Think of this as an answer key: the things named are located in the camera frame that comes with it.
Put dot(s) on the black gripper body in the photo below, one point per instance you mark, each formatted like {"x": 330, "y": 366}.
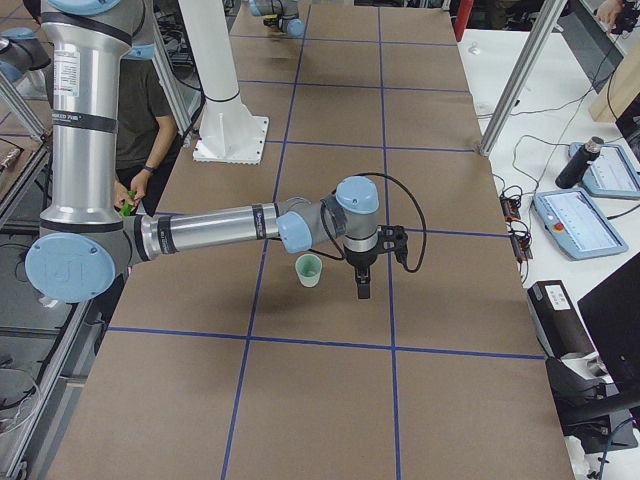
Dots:
{"x": 361, "y": 261}

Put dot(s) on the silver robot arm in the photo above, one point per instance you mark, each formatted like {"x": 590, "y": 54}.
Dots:
{"x": 281, "y": 15}
{"x": 84, "y": 242}

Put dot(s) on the green plastic cup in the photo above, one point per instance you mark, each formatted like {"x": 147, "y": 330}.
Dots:
{"x": 308, "y": 268}

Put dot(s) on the near blue teach pendant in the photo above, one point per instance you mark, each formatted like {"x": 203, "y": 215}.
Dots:
{"x": 577, "y": 225}

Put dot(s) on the blue teach pendant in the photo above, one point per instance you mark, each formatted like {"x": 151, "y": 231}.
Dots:
{"x": 577, "y": 225}
{"x": 612, "y": 175}

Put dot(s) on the black water bottle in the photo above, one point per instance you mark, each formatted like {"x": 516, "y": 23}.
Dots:
{"x": 579, "y": 163}

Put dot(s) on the seated person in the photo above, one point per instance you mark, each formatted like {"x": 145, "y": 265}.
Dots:
{"x": 142, "y": 115}

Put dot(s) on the black monitor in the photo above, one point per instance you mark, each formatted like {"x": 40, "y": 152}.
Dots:
{"x": 610, "y": 312}

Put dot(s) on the far blue teach pendant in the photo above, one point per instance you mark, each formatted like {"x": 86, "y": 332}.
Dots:
{"x": 612, "y": 175}

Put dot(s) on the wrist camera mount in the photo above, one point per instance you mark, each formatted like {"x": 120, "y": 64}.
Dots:
{"x": 392, "y": 239}

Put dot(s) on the white camera mast base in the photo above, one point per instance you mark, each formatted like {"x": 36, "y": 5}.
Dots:
{"x": 228, "y": 132}

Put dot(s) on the aluminium frame post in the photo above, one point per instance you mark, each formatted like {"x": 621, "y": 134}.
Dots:
{"x": 536, "y": 40}

